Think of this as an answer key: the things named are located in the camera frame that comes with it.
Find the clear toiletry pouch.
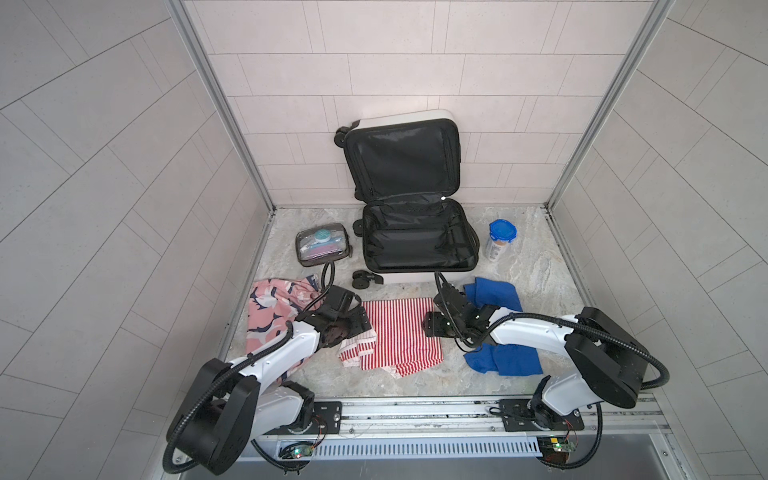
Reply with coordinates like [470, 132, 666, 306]
[295, 222, 352, 267]

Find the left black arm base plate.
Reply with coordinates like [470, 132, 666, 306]
[267, 401, 343, 435]

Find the white suitcase black lining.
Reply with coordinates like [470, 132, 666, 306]
[333, 109, 480, 277]

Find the detached black suitcase wheel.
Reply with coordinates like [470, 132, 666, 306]
[352, 270, 384, 290]

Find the aluminium mounting rail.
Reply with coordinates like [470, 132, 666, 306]
[161, 392, 670, 442]

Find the blue lid plastic jar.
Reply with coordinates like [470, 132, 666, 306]
[484, 219, 517, 262]

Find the pink whale print garment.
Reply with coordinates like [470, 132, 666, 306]
[241, 277, 325, 391]

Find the left aluminium corner post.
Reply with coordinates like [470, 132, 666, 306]
[166, 0, 276, 214]

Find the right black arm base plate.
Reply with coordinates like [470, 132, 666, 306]
[497, 399, 585, 432]

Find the aluminium corner post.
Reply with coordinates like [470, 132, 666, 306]
[544, 0, 675, 212]
[166, 0, 276, 214]

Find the right green circuit board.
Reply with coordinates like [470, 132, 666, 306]
[536, 436, 578, 465]

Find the red white striped garment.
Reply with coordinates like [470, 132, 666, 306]
[338, 298, 444, 378]

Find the white ventilation grille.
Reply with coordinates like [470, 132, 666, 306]
[260, 437, 541, 462]

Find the right black corrugated cable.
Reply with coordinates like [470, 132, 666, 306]
[433, 271, 671, 470]

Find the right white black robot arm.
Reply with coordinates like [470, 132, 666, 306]
[422, 283, 658, 431]

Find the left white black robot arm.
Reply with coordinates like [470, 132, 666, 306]
[162, 286, 371, 475]

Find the right aluminium corner post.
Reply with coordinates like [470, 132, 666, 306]
[544, 0, 675, 212]

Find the green circuit board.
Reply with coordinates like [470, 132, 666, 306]
[536, 436, 578, 465]
[279, 441, 315, 461]

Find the left green circuit board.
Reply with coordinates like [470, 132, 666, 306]
[279, 441, 315, 461]

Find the blue cloth garment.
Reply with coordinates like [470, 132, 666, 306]
[463, 276, 544, 377]

